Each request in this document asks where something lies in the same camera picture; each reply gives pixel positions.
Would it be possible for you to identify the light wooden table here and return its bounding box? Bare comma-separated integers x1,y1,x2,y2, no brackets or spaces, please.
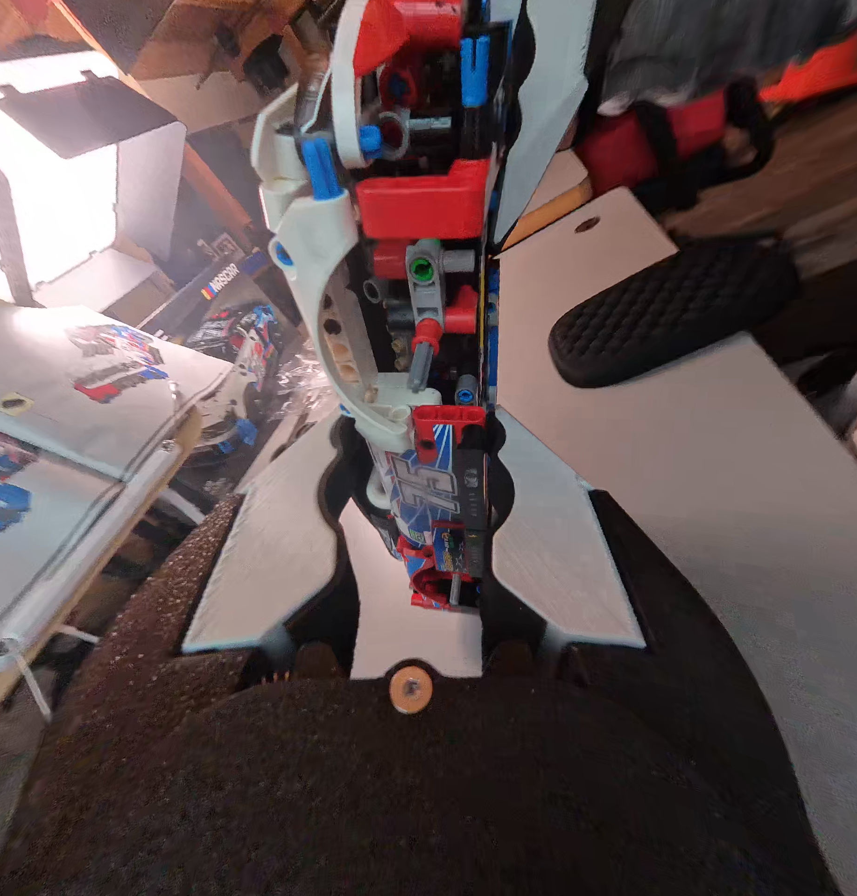
520,149,592,242

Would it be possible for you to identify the toy car instruction booklet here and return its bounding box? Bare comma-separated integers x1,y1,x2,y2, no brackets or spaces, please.
0,304,235,631

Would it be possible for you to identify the black chair armrest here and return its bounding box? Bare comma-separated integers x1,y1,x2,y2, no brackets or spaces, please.
548,238,802,390

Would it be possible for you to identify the person's right forearm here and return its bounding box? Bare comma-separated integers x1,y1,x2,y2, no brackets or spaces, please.
604,0,857,113

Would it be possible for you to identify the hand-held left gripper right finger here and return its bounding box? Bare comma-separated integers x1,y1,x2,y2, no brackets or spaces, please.
490,408,645,667

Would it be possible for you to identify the black toy car box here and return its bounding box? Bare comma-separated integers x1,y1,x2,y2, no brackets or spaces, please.
136,238,289,456

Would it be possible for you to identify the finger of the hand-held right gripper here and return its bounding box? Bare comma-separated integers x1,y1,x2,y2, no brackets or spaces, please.
486,0,599,249

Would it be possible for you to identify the bright studio light panel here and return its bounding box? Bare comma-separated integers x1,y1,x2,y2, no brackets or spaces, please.
0,52,188,309

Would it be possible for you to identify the toy brick race car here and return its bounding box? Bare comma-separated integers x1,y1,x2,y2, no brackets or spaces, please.
250,0,517,611

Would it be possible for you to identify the red backpack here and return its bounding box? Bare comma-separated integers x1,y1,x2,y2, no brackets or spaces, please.
576,91,776,214

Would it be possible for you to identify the white book stand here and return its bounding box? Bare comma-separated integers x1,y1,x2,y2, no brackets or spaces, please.
0,402,202,722

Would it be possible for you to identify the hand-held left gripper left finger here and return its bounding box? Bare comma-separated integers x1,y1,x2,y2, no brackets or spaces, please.
182,419,343,655

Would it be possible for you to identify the orange cone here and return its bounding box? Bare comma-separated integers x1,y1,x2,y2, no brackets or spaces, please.
758,31,857,106

